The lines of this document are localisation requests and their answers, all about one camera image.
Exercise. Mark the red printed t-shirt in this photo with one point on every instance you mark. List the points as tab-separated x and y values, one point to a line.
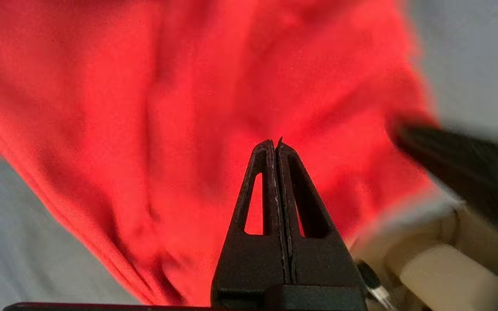
145	108

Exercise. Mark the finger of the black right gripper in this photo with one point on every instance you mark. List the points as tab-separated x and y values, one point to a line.
491	198
482	157

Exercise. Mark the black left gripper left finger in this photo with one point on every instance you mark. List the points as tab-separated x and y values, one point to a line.
249	263

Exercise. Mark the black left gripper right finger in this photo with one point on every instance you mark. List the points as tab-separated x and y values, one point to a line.
322	263

